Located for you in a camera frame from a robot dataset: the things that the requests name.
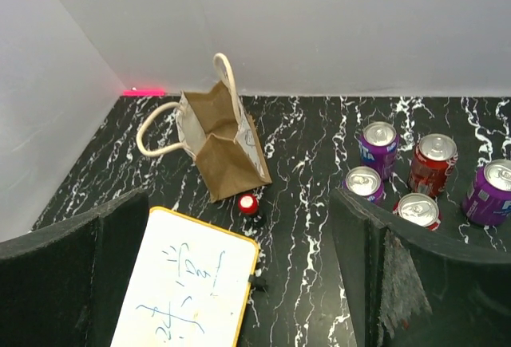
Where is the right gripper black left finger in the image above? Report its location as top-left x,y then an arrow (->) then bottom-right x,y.
1,189 -> 149,346

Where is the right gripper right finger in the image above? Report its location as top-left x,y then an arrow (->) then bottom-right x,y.
329,188 -> 510,346

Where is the white dry-erase board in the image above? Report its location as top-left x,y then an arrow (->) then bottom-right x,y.
111,207 -> 259,346

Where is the brown canvas bag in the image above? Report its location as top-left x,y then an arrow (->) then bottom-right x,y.
136,53 -> 272,203

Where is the black board clip upper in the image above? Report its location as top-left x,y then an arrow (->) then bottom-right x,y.
248,274 -> 267,292

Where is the red can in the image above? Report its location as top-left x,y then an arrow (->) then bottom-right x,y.
408,133 -> 458,198

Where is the pink tape strip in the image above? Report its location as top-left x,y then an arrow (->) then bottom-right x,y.
122,89 -> 165,97

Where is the purple fanta can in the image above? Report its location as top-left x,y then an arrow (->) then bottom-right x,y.
358,121 -> 400,181

